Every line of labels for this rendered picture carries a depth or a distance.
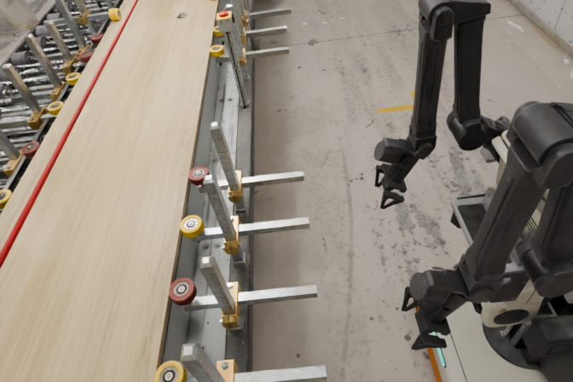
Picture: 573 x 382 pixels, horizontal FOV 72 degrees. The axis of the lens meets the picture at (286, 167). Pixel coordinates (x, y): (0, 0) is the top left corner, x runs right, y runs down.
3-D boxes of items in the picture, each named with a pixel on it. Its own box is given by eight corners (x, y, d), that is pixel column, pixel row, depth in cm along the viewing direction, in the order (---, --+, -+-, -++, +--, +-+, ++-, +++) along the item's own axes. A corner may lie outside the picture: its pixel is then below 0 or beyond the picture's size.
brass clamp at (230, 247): (242, 222, 150) (240, 215, 146) (241, 254, 140) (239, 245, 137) (226, 225, 150) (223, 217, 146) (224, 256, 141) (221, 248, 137)
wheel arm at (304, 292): (316, 289, 131) (315, 283, 128) (317, 298, 128) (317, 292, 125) (188, 303, 133) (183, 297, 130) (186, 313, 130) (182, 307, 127)
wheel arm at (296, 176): (303, 176, 165) (303, 169, 162) (304, 182, 163) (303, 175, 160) (201, 188, 167) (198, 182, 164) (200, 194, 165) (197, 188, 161)
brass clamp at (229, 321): (242, 288, 134) (240, 280, 131) (241, 327, 125) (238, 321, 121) (224, 290, 135) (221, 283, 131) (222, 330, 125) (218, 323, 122)
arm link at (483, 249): (599, 149, 49) (552, 98, 57) (551, 154, 49) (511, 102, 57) (499, 305, 80) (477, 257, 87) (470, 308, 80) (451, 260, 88)
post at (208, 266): (245, 327, 140) (212, 253, 106) (245, 337, 137) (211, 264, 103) (236, 328, 140) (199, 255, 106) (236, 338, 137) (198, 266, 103)
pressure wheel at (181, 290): (182, 321, 127) (170, 304, 119) (176, 299, 132) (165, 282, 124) (205, 309, 128) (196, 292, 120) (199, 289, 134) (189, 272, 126)
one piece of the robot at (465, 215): (490, 221, 129) (509, 176, 114) (531, 301, 109) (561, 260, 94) (441, 227, 130) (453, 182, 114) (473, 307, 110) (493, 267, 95)
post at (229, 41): (249, 102, 222) (232, 26, 191) (249, 107, 219) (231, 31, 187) (240, 103, 223) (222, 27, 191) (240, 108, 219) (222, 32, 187)
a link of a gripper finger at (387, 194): (373, 211, 123) (388, 191, 117) (369, 194, 128) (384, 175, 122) (392, 216, 124) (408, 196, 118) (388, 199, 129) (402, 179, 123)
